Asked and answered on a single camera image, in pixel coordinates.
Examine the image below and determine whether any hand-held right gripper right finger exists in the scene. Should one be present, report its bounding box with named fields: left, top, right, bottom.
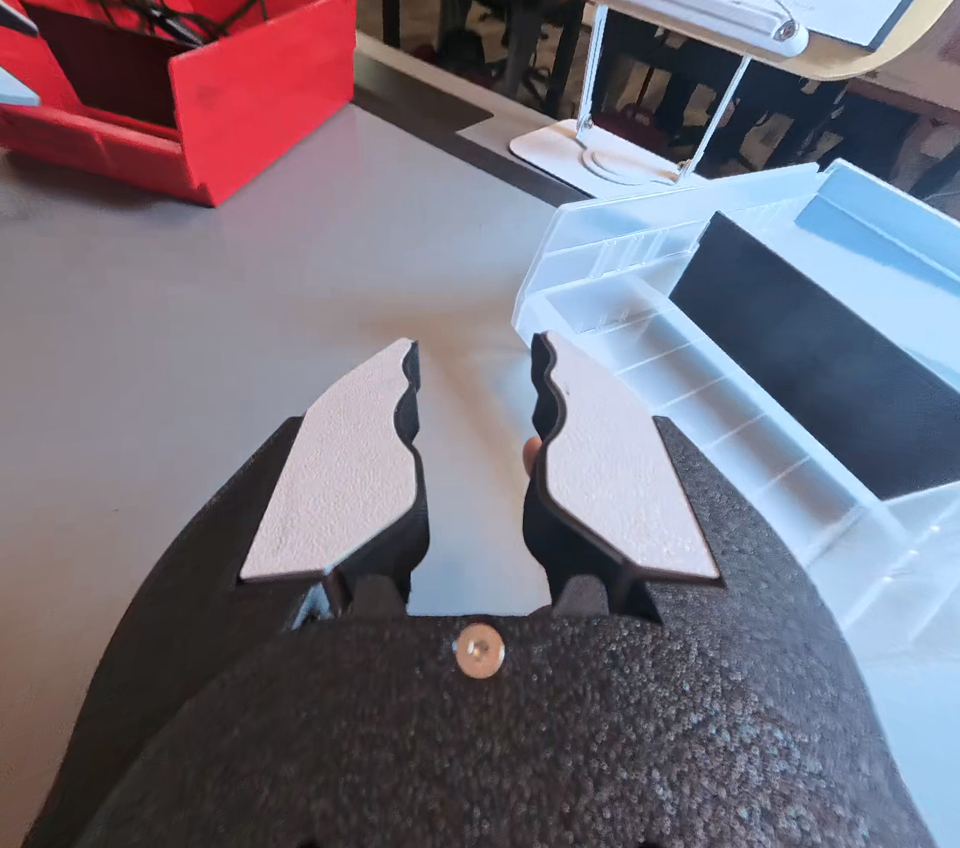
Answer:
left=522, top=330, right=723, bottom=588

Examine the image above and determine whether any red plastic bin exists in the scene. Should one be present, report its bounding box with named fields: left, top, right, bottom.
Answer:
left=0, top=0, right=360, bottom=207

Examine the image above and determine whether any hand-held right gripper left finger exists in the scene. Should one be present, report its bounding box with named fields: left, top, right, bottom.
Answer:
left=240, top=338, right=430, bottom=586

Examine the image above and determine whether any black foam pad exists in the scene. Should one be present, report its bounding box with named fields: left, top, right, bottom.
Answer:
left=669, top=212, right=960, bottom=500

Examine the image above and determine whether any clear plastic box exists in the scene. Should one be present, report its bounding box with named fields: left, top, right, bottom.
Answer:
left=512, top=159, right=960, bottom=848

